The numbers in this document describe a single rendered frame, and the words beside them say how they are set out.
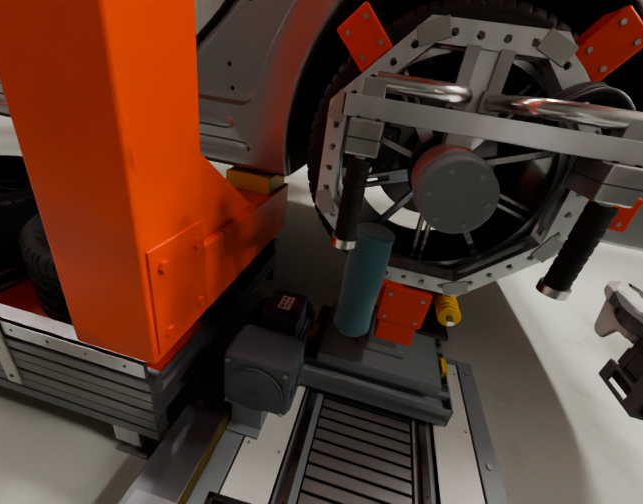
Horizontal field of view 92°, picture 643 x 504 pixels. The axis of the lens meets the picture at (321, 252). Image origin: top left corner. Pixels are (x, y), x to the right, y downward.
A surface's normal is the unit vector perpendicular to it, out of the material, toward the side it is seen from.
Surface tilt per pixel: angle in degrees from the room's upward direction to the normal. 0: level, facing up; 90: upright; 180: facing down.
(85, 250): 90
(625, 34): 90
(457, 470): 0
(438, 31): 90
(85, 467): 0
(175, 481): 0
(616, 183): 90
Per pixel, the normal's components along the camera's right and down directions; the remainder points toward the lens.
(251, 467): 0.14, -0.87
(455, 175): -0.22, 0.43
